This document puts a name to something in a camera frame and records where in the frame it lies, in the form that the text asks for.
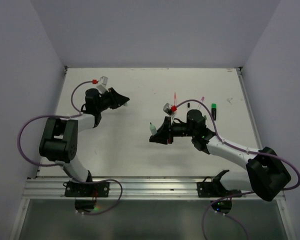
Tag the aluminium rail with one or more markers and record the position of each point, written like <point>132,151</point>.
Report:
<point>137,188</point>

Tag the light green highlighter body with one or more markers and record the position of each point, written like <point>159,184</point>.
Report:
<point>153,129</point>

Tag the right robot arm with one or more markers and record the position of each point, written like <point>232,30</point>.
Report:
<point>264,174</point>

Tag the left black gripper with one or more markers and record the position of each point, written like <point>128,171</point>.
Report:
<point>117,99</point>

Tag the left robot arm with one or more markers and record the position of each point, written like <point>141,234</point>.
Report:
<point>59,142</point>

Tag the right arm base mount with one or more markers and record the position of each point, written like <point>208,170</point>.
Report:
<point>211,187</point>

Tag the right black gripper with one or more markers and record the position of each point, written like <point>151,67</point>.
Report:
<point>164,135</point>

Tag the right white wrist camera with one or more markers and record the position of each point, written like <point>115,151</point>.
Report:
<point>170,110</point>

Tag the black green highlighter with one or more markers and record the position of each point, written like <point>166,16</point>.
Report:
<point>214,111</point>

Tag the purple capped marker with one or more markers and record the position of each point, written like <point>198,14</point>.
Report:
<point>202,100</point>

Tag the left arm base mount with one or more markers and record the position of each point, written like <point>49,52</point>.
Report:
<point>87,191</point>

